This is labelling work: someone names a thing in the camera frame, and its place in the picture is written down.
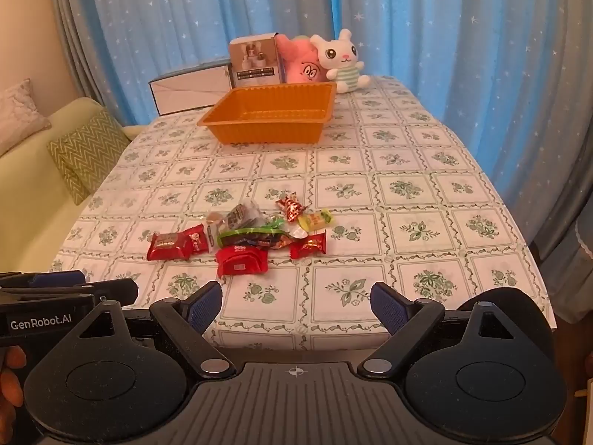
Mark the red foil candy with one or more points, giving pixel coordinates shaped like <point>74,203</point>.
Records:
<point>289,207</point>

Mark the light green sofa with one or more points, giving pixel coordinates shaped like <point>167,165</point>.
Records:
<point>28,194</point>

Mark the upright printed product box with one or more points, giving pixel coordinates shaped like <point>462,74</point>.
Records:
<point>255,60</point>

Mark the red rectangular snack packet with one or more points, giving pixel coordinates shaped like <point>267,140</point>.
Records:
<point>167,244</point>

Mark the long green snack packet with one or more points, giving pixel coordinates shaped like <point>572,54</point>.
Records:
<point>259,237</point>

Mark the green plush toy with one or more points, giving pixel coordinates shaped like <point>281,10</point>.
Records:
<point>301,38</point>

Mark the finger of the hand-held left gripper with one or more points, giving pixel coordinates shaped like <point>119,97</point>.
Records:
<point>58,279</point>
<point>116,292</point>

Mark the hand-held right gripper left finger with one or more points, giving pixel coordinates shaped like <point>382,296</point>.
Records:
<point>204,309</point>

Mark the pink plush toy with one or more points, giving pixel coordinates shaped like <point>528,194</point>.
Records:
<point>301,67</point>

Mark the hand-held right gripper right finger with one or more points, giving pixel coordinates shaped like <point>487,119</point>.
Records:
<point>387,309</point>

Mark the clear plastic wrapper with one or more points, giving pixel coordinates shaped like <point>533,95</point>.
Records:
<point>299,232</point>

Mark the yellow green candy packet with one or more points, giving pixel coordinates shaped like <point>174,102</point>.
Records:
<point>317,220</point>

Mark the small red snack packet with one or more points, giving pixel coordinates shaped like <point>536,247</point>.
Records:
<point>310,246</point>

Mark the white flat cardboard box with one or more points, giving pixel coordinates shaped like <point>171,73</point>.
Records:
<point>190,90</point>

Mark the person's left hand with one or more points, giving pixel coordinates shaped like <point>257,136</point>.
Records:
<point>11,384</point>

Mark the blue star-print curtain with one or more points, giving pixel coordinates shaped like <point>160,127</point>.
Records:
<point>162,18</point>
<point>463,32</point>

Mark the beige snack packet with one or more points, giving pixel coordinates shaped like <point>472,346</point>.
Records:
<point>215,229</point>

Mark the beige pillow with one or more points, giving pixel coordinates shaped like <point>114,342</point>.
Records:
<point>18,116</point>

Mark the white rabbit plush toy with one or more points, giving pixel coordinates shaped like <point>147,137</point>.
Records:
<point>340,58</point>

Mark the large red snack pouch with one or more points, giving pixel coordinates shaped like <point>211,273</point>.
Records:
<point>242,262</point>

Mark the green zigzag pillow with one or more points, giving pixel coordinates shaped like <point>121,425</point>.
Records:
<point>88,148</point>

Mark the red and white snack packet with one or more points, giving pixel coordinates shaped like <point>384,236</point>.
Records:
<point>197,238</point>

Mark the dark clear-wrapped snack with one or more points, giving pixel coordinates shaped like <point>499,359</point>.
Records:
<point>241,215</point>

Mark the orange plastic tray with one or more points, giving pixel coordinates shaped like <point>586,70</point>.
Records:
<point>259,126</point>

